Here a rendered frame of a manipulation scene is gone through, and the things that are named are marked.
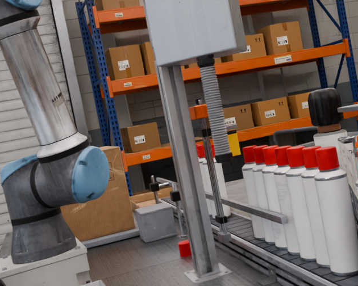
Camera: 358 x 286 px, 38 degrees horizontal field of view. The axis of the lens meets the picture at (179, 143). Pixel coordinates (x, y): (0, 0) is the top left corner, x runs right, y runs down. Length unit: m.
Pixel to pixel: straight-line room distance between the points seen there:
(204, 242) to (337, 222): 0.37
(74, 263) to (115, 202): 0.49
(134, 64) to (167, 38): 4.01
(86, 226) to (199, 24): 0.86
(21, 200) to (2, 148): 4.22
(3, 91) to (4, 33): 4.36
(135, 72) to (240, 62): 1.06
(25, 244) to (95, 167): 0.24
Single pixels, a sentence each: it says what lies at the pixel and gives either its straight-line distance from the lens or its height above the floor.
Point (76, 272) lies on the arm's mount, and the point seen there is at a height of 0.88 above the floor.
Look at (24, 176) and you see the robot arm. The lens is 1.21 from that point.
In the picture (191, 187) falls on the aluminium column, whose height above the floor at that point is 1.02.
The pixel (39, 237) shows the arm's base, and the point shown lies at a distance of 1.22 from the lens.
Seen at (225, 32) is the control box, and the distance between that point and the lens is 1.01.
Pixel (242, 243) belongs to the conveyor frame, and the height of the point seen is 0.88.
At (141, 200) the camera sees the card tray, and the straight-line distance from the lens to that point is 2.32.
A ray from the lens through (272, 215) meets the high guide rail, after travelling 1.01.
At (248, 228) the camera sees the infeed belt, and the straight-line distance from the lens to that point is 1.28.
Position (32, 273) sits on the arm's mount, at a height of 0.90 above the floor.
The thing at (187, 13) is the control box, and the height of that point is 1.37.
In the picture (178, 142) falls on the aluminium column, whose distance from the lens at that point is 1.09.
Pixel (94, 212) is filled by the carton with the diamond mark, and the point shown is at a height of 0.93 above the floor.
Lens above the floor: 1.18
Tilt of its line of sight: 3 degrees down
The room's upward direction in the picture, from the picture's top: 11 degrees counter-clockwise
